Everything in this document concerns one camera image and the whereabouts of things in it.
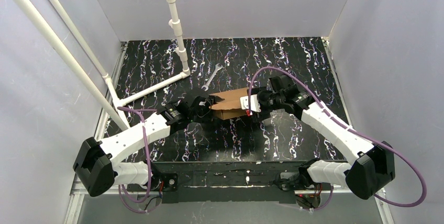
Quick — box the purple cable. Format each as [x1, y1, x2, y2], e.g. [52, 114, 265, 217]
[247, 66, 428, 212]
[117, 106, 159, 214]

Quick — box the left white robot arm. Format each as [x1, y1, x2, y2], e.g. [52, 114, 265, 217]
[73, 94, 224, 197]

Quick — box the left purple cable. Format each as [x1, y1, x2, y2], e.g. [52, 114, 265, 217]
[117, 106, 159, 214]

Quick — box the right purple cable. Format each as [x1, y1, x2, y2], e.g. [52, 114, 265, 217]
[247, 66, 428, 212]

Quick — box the silver wrench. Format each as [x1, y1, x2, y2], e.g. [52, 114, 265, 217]
[202, 63, 224, 91]

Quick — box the white pvc pipe frame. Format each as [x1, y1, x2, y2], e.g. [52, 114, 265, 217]
[0, 0, 192, 131]

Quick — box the brown cardboard box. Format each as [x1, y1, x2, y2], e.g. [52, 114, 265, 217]
[210, 87, 248, 120]

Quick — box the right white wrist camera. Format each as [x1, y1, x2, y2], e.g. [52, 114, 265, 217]
[239, 94, 261, 116]

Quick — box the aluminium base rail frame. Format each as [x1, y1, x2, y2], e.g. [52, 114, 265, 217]
[64, 40, 394, 224]

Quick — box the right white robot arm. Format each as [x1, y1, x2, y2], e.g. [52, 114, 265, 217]
[248, 75, 395, 199]

